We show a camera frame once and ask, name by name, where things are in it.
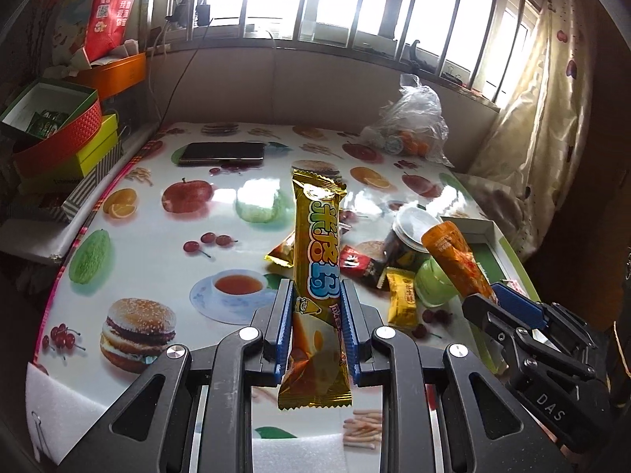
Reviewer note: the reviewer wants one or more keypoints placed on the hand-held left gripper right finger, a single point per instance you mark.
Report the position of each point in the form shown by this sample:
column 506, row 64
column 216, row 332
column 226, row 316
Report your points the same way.
column 351, row 327

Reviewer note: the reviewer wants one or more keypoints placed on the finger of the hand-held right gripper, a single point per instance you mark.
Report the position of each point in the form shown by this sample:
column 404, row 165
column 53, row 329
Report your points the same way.
column 488, row 315
column 520, row 305

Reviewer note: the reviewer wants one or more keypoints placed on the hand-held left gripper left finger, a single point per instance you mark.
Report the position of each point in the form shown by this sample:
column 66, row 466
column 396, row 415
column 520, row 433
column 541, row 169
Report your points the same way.
column 283, row 325

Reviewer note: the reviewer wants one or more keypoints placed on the green cardboard box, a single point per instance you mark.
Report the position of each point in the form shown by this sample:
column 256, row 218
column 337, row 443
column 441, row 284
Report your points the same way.
column 498, row 261

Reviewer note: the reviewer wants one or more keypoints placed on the small yellow candy packet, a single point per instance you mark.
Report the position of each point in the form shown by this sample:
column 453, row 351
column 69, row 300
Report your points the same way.
column 402, row 300

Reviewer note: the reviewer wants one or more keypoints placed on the red and black candy packet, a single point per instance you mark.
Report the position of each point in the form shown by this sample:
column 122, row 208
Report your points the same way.
column 357, row 263

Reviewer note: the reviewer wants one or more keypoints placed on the long yellow snack bar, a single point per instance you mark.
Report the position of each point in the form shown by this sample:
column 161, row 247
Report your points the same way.
column 315, row 236
column 282, row 255

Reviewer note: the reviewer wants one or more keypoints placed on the orange snack packet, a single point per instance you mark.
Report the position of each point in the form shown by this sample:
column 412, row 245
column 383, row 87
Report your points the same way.
column 451, row 251

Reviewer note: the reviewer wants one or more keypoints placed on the green jar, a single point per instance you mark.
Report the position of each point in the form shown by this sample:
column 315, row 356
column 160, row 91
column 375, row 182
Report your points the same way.
column 434, row 283

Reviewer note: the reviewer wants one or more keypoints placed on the clear jar with white lid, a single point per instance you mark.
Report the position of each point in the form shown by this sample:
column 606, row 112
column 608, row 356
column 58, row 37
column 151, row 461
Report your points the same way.
column 411, row 226

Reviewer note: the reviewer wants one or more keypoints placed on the fruit printed tablecloth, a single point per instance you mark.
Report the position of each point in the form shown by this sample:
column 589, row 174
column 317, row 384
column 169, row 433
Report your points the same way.
column 162, row 236

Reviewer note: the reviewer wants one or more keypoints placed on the floral beige curtain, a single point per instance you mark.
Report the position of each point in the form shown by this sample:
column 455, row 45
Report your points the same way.
column 542, row 133

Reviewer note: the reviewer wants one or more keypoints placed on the black smartphone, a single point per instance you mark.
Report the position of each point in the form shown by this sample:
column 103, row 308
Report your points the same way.
column 222, row 153

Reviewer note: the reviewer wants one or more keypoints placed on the clear plastic bag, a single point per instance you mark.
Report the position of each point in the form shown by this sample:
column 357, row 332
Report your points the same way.
column 414, row 113

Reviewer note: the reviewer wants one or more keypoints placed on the striped grey box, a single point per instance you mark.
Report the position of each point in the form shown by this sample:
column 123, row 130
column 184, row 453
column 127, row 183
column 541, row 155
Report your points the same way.
column 84, row 192

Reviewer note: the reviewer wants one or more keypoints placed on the yellow-green box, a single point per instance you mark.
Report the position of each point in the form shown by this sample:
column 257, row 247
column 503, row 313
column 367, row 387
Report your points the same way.
column 96, row 152

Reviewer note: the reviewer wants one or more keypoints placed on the grey flat box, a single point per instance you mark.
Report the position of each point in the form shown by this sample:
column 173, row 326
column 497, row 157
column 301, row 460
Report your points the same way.
column 34, row 239

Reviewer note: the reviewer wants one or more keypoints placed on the black hook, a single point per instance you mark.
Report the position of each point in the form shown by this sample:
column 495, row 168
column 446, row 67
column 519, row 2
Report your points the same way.
column 415, row 54

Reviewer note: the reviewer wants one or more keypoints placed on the red round box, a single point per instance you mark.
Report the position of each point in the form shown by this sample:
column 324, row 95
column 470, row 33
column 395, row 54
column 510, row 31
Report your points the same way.
column 64, row 133

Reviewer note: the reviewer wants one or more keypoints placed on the orange box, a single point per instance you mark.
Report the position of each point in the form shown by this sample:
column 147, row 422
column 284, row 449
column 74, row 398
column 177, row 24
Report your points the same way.
column 118, row 74

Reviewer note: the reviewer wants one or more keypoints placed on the barred window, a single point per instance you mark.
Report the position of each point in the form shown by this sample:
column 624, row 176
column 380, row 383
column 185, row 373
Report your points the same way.
column 345, row 0

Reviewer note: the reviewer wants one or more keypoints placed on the red printed bag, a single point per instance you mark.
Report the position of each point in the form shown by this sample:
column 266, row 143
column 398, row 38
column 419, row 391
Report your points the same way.
column 113, row 10

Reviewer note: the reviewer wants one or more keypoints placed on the colourful printed packaging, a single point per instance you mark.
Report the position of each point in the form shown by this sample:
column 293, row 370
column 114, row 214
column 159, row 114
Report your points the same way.
column 69, row 19

